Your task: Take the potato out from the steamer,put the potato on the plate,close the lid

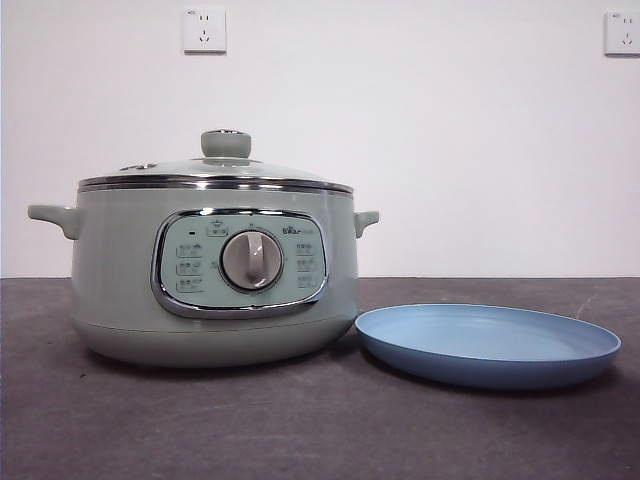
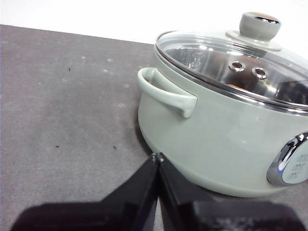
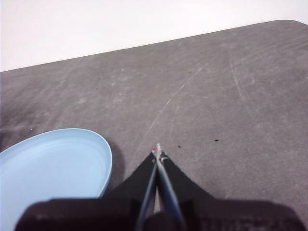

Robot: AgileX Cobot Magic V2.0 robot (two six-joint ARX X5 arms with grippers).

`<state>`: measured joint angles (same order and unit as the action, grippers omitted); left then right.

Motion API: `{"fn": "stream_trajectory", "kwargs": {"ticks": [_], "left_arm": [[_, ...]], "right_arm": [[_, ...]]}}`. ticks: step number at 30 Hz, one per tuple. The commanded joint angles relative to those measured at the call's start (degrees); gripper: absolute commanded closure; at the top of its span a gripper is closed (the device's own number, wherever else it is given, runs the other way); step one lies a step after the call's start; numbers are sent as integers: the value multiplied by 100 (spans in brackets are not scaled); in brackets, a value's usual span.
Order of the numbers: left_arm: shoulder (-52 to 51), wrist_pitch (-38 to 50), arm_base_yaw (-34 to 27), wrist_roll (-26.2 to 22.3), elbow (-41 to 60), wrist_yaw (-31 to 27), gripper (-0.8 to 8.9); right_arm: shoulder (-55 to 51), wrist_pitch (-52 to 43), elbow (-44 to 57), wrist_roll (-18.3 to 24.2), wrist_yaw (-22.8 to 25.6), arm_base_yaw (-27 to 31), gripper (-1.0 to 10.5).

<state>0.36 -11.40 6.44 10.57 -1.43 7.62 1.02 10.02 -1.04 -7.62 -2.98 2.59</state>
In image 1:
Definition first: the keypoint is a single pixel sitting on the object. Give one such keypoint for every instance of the glass lid with green knob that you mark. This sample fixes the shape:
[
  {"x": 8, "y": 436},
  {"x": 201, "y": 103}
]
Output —
[{"x": 225, "y": 144}]

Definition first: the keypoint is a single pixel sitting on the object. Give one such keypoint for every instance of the blue round plate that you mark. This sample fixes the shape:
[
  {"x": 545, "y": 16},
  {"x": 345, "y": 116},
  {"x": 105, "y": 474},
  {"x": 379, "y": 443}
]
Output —
[{"x": 480, "y": 345}]

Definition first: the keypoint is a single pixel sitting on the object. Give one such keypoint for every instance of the pale green electric steamer pot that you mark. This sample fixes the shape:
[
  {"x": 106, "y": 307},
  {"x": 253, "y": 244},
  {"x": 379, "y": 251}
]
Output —
[{"x": 115, "y": 260}]

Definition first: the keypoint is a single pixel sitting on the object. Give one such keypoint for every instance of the white wall socket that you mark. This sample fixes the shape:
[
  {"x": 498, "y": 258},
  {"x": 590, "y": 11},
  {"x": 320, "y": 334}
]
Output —
[
  {"x": 204, "y": 30},
  {"x": 622, "y": 34}
]

